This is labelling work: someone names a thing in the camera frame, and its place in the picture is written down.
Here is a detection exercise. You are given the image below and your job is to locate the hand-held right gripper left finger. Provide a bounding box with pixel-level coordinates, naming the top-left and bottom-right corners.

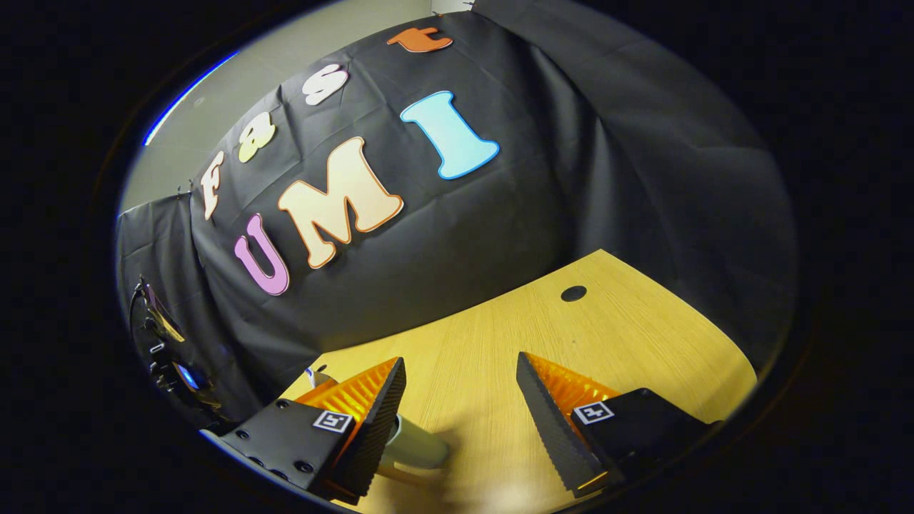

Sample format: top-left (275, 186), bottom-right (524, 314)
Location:
top-left (202, 356), bottom-right (408, 504)

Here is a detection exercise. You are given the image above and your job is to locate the pale green cup wooden handle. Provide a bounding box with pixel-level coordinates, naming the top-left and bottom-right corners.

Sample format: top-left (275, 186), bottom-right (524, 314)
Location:
top-left (377, 414), bottom-right (452, 486)

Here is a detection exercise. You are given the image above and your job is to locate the white toothpaste tube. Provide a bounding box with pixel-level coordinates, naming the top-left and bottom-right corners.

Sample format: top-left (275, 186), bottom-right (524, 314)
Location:
top-left (303, 364), bottom-right (340, 390)

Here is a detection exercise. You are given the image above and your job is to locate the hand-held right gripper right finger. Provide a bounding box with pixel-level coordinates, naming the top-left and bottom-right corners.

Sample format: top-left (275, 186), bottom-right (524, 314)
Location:
top-left (516, 350), bottom-right (718, 499)

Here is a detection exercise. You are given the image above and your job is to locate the black backdrop cloth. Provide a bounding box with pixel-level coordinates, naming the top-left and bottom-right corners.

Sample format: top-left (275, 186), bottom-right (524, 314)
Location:
top-left (116, 0), bottom-right (797, 429)

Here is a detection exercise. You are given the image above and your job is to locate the yellow wooden desktop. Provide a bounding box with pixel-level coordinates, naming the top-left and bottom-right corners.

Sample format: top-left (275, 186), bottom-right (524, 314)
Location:
top-left (278, 248), bottom-right (758, 512)

